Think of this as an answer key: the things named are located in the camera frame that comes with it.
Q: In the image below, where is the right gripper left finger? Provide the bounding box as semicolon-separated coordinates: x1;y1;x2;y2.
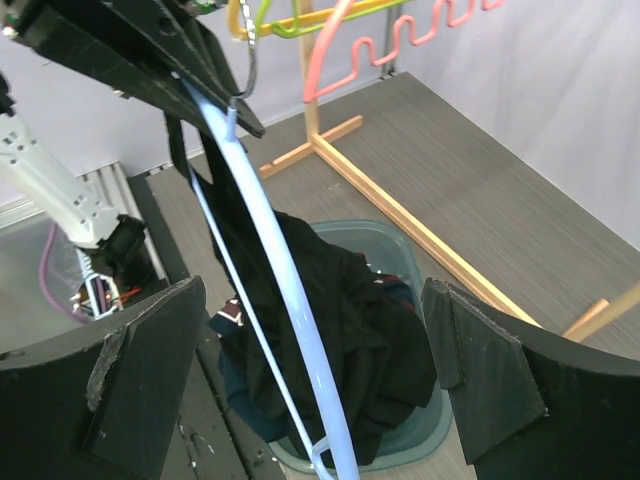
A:
1;277;206;479

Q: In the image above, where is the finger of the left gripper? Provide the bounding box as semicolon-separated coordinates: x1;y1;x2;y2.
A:
9;1;208;132
104;1;239;109

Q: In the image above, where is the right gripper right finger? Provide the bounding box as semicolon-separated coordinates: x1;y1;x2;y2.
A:
421;278;639;479

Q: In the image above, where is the yellow plastic hanger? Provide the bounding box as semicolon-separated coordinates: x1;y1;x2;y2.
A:
226;0;403;40

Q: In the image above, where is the neon yellow hanger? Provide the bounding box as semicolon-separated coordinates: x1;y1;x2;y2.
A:
254;0;406;39

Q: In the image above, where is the navy tank top maroon trim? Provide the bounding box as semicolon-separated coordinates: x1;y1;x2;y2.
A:
208;273;416;443

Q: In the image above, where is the pink hanger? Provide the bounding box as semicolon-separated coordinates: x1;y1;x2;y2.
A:
303;0;504;103

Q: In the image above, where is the black dress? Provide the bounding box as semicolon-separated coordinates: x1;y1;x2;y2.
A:
239;212;439;469

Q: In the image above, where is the light blue hanger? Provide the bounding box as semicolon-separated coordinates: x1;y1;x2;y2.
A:
182;0;362;480

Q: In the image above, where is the black tank top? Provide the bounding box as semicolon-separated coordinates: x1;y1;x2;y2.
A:
165;115;363;381

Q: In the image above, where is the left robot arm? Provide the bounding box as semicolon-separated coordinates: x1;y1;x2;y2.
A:
1;1;264;275

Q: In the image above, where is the wooden clothes rack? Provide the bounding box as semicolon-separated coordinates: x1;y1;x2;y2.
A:
258;0;640;344

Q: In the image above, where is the teal plastic basin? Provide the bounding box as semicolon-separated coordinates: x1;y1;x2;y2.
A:
312;220;453;473

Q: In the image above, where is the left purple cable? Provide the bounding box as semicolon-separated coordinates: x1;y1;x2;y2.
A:
38;222;114;325

